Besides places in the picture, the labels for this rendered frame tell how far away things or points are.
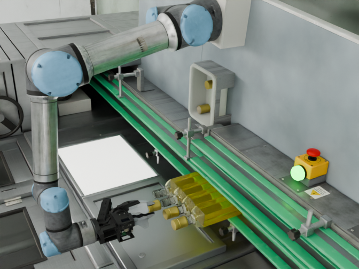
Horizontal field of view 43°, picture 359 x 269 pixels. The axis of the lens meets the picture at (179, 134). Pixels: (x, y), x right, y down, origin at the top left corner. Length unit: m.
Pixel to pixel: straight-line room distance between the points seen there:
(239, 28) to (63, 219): 0.84
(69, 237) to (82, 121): 1.13
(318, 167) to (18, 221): 1.08
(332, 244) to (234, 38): 0.75
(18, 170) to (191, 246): 0.90
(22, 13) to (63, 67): 3.85
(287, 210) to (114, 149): 1.00
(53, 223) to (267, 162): 0.68
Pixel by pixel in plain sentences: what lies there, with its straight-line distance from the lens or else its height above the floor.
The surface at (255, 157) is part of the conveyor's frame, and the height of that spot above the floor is 0.86.
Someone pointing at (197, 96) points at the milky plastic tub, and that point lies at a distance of 1.82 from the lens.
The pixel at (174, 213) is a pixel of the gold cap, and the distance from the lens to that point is 1.46.
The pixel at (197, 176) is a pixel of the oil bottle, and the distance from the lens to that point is 1.60.
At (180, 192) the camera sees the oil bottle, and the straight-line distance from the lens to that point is 1.51.
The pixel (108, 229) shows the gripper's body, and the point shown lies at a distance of 1.39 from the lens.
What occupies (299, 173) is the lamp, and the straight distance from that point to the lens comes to 1.35.
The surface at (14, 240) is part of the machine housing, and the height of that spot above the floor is 1.59.
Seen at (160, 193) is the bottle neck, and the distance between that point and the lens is 1.55.
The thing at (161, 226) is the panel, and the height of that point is 1.13.
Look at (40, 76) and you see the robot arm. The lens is 1.18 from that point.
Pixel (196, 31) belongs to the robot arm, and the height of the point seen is 1.03.
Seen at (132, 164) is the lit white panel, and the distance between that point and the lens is 1.95.
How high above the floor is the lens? 1.71
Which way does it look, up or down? 26 degrees down
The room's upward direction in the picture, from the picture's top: 103 degrees counter-clockwise
